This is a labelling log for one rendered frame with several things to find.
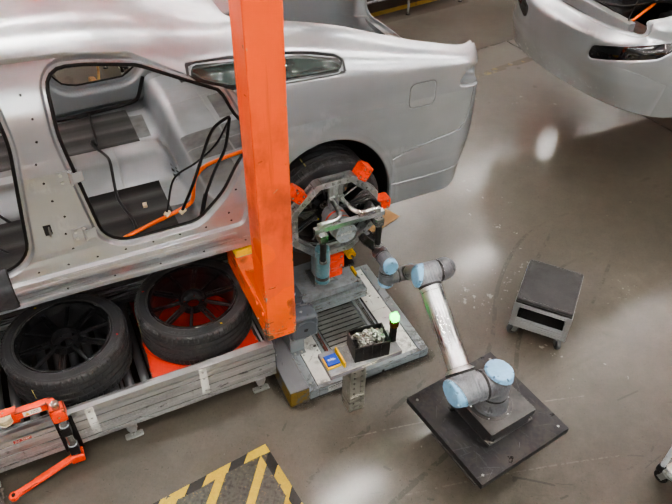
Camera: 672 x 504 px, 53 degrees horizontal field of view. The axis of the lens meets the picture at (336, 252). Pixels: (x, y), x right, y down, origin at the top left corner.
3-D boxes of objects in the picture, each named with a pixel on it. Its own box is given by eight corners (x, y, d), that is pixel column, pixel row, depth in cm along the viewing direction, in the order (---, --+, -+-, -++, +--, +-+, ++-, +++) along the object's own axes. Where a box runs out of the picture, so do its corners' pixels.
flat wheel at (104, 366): (53, 434, 346) (40, 407, 330) (-11, 365, 378) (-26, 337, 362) (157, 358, 383) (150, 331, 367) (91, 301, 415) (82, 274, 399)
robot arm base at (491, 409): (515, 409, 346) (520, 397, 340) (486, 422, 339) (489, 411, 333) (493, 382, 359) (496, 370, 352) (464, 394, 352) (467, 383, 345)
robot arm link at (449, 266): (461, 253, 347) (409, 261, 411) (440, 258, 343) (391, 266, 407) (467, 275, 346) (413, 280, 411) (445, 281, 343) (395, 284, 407)
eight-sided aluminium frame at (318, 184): (370, 235, 418) (374, 162, 381) (375, 241, 413) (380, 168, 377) (288, 260, 400) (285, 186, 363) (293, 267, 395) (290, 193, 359)
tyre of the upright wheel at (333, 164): (369, 133, 400) (264, 148, 373) (388, 154, 384) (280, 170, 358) (353, 222, 441) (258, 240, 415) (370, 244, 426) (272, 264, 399)
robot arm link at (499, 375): (514, 397, 340) (522, 376, 328) (485, 407, 334) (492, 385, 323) (498, 374, 350) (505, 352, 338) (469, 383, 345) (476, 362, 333)
